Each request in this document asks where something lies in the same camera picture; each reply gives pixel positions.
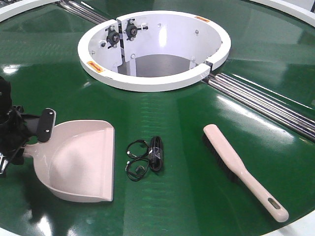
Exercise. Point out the pink hand brush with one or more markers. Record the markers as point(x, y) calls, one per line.
point(229, 157)

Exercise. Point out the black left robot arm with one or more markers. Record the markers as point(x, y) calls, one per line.
point(5, 98)

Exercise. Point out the chrome rollers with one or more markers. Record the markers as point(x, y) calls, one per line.
point(82, 11)
point(263, 103)

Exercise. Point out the chrome rollers right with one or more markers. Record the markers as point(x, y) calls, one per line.
point(263, 103)

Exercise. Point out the orange warning sticker back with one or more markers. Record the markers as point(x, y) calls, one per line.
point(202, 19)

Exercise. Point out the orange warning sticker front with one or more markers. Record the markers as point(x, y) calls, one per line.
point(95, 66)

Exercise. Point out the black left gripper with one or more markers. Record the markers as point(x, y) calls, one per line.
point(16, 129)

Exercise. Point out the white outer conveyor rim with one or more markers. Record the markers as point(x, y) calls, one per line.
point(295, 10)

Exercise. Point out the pink plastic dustpan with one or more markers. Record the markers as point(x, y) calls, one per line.
point(77, 163)

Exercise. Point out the black bearing mount right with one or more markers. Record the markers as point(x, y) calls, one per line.
point(131, 30)

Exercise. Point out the orange warning sticker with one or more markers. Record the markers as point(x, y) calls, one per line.
point(202, 19)
point(95, 66)

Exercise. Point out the chrome rollers top left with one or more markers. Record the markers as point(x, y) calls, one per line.
point(82, 11)

